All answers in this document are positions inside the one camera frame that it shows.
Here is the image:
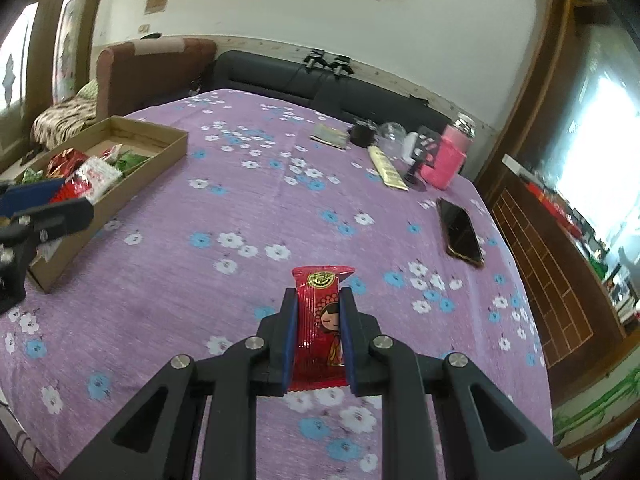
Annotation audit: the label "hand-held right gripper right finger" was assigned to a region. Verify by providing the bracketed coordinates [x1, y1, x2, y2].
[340, 287, 581, 480]

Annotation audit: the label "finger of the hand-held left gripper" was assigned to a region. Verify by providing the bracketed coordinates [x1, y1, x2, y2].
[0, 178, 66, 217]
[10, 198, 95, 261]

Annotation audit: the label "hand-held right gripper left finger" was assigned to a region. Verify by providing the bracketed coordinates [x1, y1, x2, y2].
[59, 287, 300, 480]

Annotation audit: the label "red figure-print snack packet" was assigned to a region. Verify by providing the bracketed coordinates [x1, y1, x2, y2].
[291, 264, 355, 392]

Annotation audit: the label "dark red snack packet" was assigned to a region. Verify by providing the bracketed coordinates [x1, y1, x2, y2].
[46, 148, 87, 179]

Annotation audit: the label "red white green snack packet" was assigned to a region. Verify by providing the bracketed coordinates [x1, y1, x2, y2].
[61, 156, 124, 206]

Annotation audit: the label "large green snack packet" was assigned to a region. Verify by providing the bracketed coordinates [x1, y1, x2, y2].
[113, 152, 152, 174]

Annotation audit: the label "cardboard box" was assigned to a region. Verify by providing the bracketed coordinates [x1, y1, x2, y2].
[27, 115, 189, 294]

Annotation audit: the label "purple floral tablecloth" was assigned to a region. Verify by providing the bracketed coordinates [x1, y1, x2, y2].
[0, 87, 554, 480]

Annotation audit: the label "black smartphone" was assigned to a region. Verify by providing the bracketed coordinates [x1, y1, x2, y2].
[436, 198, 485, 267]

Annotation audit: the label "wooden glass-door cabinet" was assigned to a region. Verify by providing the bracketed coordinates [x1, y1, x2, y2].
[0, 0, 109, 171]

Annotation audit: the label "brown armchair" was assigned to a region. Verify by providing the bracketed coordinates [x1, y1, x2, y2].
[30, 37, 218, 147]

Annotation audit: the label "cream tube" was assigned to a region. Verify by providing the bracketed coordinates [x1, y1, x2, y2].
[367, 145, 409, 192]

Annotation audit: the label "black phone stand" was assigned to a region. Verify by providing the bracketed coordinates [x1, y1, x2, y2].
[403, 125, 444, 192]

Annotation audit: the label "small white container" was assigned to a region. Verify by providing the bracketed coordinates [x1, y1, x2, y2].
[402, 131, 422, 162]

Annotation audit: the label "small black pouch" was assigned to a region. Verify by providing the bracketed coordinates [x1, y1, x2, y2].
[348, 120, 376, 149]

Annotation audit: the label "bottle in pink sleeve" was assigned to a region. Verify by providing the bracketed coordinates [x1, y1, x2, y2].
[419, 113, 476, 190]

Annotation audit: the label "brick-pattern wooden cabinet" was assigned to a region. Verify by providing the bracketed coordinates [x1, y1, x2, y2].
[489, 162, 628, 393]

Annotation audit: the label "clear plastic cup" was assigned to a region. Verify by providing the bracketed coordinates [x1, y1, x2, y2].
[375, 121, 409, 156]

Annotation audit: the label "black sofa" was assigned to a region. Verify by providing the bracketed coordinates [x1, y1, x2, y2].
[212, 49, 454, 134]

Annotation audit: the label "black clips on sofa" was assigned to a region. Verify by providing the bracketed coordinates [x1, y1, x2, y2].
[304, 48, 354, 79]

